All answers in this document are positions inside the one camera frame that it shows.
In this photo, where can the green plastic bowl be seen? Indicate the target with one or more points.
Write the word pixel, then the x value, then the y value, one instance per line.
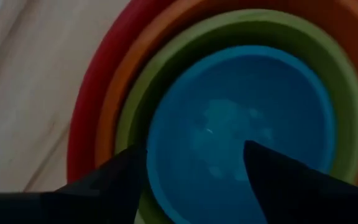
pixel 154 74

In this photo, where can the orange plastic bowl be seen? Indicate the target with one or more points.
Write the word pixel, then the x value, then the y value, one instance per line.
pixel 126 81

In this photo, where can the large red plastic bowl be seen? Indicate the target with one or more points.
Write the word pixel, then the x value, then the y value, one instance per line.
pixel 87 102

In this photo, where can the small blue plastic bowl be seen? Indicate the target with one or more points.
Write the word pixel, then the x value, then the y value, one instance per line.
pixel 228 109

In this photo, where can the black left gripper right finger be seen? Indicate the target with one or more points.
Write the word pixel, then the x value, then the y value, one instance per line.
pixel 297 189

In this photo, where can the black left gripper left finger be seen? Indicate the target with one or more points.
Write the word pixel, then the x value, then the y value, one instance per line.
pixel 104 193

